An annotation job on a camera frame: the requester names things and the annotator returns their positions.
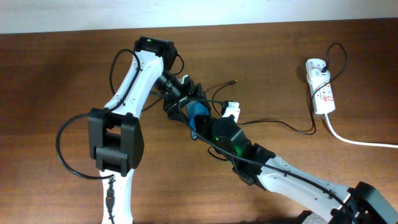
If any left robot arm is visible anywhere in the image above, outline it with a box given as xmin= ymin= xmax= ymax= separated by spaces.
xmin=88 ymin=36 xmax=210 ymax=223

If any white USB charger plug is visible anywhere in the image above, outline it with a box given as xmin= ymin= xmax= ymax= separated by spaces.
xmin=307 ymin=68 xmax=330 ymax=85

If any white power strip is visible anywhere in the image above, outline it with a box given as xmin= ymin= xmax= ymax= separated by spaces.
xmin=305 ymin=58 xmax=335 ymax=115

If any blue Galaxy smartphone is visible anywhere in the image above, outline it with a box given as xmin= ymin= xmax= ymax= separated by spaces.
xmin=186 ymin=101 xmax=210 ymax=129

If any white power strip cord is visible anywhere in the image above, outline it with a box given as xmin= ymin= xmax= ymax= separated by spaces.
xmin=322 ymin=113 xmax=398 ymax=149

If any black USB charging cable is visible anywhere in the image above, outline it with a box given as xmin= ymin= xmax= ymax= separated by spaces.
xmin=211 ymin=42 xmax=348 ymax=136

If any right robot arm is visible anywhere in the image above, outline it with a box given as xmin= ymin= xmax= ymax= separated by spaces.
xmin=193 ymin=115 xmax=397 ymax=223

